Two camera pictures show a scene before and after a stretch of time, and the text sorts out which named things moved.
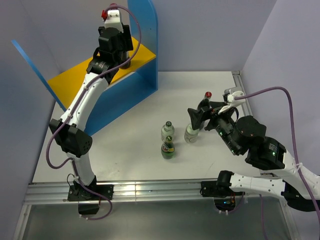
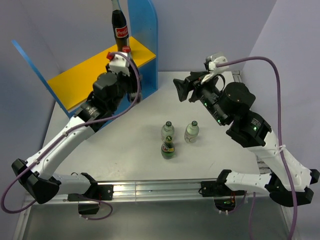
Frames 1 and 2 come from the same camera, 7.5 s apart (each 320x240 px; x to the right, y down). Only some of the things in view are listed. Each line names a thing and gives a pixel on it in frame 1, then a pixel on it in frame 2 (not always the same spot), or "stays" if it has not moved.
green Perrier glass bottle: [168, 148] stays
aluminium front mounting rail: [132, 191] stays
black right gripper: [196, 115] -> [193, 82]
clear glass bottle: [190, 135] stays
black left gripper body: [125, 40] -> [125, 85]
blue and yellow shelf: [131, 84] stays
